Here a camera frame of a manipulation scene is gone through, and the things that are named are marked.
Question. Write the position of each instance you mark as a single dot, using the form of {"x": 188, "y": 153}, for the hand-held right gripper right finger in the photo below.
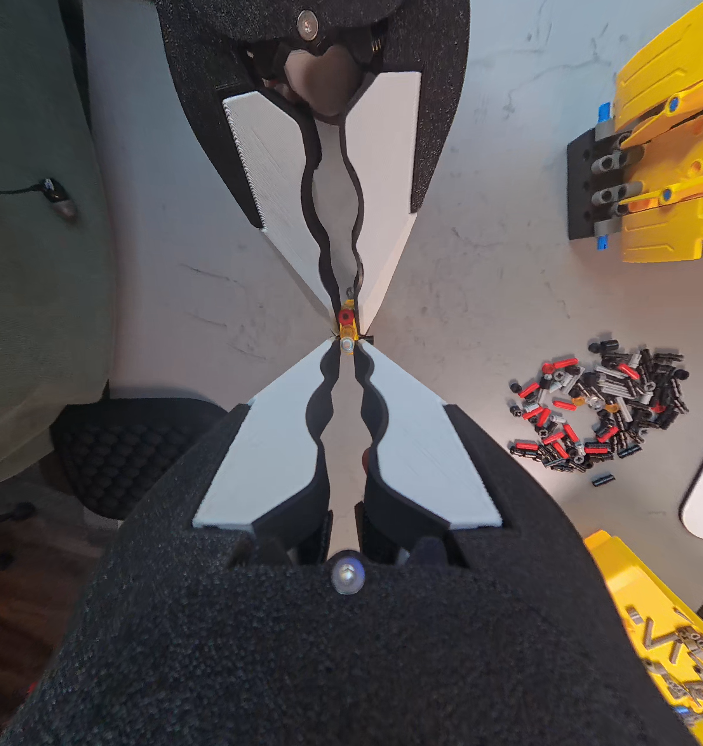
{"x": 433, "y": 466}

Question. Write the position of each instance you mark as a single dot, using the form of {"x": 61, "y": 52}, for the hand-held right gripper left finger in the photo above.
{"x": 258, "y": 466}

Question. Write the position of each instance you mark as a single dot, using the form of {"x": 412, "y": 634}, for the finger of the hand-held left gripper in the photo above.
{"x": 270, "y": 163}
{"x": 386, "y": 163}

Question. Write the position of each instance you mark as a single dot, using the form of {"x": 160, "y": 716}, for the yellow lego beam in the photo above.
{"x": 357, "y": 335}

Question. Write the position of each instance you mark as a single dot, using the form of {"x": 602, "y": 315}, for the red round lego piece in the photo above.
{"x": 345, "y": 316}

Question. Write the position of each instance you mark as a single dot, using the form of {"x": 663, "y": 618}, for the yellow lego model black base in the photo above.
{"x": 666, "y": 175}

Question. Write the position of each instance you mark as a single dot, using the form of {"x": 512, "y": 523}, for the single black lego pin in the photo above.
{"x": 603, "y": 479}

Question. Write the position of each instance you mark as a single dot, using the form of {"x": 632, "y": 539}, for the pile of red black lego pins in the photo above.
{"x": 608, "y": 408}

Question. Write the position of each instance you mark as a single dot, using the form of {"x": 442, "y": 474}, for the heap of dark grey lego parts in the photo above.
{"x": 683, "y": 658}

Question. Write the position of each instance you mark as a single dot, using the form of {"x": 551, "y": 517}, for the person's left hand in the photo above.
{"x": 322, "y": 81}

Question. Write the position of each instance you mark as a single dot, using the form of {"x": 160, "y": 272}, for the yellow parts bin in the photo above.
{"x": 631, "y": 588}

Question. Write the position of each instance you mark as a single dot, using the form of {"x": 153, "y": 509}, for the person's green sweatshirt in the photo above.
{"x": 37, "y": 291}

